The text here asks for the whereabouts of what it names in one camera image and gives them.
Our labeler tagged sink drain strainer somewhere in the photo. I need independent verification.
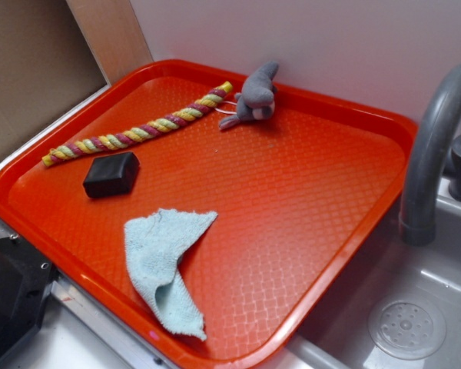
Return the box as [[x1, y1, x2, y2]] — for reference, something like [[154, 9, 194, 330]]
[[367, 293, 446, 361]]

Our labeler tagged grey plastic sink basin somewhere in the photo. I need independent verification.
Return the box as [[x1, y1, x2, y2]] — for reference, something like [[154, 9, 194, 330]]
[[287, 179, 461, 368]]

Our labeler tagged grey plush walrus toy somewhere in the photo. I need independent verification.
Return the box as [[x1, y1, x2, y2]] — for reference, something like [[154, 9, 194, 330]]
[[218, 61, 279, 130]]

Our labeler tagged multicolored twisted rope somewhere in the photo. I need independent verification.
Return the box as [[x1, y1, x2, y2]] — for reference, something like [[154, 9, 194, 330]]
[[41, 81, 234, 168]]

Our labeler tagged brown cardboard panel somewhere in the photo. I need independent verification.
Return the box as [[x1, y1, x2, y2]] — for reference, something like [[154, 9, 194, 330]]
[[0, 1, 152, 163]]

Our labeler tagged orange plastic tray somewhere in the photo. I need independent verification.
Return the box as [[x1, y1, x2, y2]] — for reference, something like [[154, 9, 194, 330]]
[[0, 61, 416, 368]]

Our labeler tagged grey sink faucet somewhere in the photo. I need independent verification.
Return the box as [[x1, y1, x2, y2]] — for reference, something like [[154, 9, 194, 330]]
[[399, 65, 461, 246]]

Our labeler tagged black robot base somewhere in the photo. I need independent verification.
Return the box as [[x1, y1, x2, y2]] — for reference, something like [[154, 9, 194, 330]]
[[0, 234, 56, 364]]

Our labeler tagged black rectangular block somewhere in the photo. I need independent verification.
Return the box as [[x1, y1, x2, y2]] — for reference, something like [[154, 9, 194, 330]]
[[82, 151, 140, 198]]

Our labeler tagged light blue cloth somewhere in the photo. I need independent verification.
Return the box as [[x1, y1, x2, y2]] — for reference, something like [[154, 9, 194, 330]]
[[124, 209, 217, 341]]

